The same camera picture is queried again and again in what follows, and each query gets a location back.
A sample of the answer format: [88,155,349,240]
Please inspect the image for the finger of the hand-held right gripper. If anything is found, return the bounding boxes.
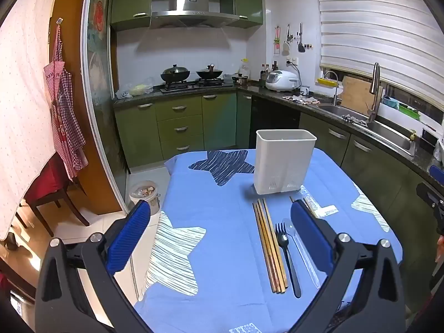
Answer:
[415,164,444,237]

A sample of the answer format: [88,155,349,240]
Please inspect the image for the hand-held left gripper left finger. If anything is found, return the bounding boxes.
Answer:
[35,200,154,333]

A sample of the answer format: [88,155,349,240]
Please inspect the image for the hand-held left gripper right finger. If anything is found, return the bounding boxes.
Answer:
[289,200,407,333]

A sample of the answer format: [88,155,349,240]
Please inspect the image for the clear plastic spoon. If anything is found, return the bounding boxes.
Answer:
[282,218,321,289]

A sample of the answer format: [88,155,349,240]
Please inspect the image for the black plastic fork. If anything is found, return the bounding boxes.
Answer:
[275,223,302,298]

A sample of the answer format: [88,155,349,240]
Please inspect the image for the white plastic utensil holder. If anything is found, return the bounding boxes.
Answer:
[254,129,317,195]

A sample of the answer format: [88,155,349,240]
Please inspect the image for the white trash bucket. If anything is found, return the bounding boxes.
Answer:
[128,180,161,216]

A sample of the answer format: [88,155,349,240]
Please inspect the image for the steel kitchen sink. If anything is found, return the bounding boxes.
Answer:
[318,104,417,157]

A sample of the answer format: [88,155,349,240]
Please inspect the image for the long green base cabinet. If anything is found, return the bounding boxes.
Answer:
[298,111,444,285]

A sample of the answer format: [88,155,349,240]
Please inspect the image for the green and blue containers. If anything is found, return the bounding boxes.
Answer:
[383,95,423,121]

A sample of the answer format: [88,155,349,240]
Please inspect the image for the blue star-print tablecloth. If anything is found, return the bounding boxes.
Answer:
[133,148,405,333]

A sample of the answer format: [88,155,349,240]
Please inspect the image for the dark wooden chair red cushion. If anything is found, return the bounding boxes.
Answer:
[15,152,91,237]

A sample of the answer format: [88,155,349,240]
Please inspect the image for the grey dishcloth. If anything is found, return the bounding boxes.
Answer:
[341,113,369,127]

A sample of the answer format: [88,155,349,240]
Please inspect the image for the tall steel kitchen faucet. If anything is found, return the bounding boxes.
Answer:
[367,62,382,123]

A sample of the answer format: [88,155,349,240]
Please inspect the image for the wooden cutting board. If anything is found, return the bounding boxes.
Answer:
[338,75,384,116]

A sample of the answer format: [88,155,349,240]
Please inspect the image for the green base cabinet with drawers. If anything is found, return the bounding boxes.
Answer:
[114,91,252,168]

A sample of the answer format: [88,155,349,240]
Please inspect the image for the small curved steel faucet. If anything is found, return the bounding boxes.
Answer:
[323,71,339,107]

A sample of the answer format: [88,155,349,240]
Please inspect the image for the scraps on countertop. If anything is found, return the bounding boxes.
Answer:
[281,94,322,107]

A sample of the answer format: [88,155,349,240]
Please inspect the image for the red gingham apron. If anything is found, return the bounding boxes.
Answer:
[43,24,87,181]

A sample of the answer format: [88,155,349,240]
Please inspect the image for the frosted glass sliding door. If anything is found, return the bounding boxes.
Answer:
[81,0,130,213]

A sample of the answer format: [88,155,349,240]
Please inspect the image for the clear plastic bag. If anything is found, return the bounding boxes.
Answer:
[116,78,154,98]

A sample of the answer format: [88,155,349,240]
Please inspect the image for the dark granite countertop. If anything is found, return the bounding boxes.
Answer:
[112,82,444,190]

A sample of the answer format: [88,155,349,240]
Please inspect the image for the white window blind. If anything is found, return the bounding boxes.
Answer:
[314,0,444,109]

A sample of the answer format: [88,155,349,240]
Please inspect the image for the white rice cooker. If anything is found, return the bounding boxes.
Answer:
[265,70,301,93]

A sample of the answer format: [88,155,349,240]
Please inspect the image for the black gas stove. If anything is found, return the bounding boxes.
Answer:
[160,79,234,94]

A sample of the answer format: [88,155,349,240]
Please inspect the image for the black wok with lid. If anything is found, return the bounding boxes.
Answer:
[160,64,191,84]

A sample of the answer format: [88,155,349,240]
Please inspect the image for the group of sauce bottles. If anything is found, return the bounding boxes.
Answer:
[260,61,280,80]

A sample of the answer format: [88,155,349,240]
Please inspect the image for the black hanging spatula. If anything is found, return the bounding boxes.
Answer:
[296,22,306,54]

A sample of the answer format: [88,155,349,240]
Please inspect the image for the steel range hood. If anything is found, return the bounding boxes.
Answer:
[150,0,241,29]

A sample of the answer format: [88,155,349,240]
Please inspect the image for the black wok with wooden handle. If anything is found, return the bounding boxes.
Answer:
[196,64,223,80]

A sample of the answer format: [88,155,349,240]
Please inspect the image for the green wall cabinet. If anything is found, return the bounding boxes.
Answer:
[110,0,154,32]
[234,0,265,29]

